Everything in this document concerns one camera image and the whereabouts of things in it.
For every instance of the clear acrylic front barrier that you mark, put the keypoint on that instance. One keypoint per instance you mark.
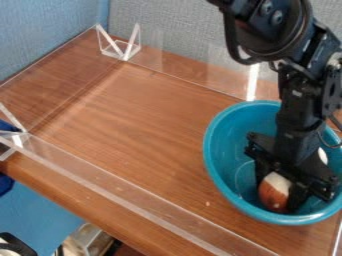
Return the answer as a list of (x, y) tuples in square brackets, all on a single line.
[(112, 201)]

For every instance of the clear acrylic corner bracket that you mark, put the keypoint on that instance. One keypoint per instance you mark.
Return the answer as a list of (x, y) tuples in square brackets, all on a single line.
[(117, 48)]

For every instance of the clear acrylic back barrier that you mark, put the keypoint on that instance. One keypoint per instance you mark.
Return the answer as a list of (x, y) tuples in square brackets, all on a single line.
[(240, 83)]

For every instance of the brown and white toy mushroom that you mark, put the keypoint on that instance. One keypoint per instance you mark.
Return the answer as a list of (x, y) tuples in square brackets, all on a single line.
[(272, 190)]

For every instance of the clear plastic box below table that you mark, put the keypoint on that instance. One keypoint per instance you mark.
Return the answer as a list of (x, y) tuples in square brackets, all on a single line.
[(87, 241)]

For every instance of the black and white object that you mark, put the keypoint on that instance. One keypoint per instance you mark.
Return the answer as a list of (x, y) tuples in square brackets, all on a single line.
[(13, 247)]

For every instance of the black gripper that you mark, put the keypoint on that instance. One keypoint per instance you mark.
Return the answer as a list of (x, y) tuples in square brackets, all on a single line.
[(311, 173)]

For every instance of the blue plastic bowl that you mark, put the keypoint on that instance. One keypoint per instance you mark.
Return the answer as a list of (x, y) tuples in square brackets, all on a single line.
[(231, 168)]

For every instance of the clear acrylic left bracket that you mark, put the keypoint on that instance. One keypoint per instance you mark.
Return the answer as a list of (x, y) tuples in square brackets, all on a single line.
[(13, 136)]

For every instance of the blue object at left edge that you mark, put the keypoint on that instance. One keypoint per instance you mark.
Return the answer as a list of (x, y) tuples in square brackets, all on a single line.
[(5, 180)]

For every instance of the clear acrylic barrier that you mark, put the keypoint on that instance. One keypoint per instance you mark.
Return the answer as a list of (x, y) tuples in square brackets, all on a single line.
[(240, 83), (112, 201)]

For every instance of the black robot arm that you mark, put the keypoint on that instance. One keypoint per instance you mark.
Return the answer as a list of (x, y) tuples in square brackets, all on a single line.
[(275, 31)]

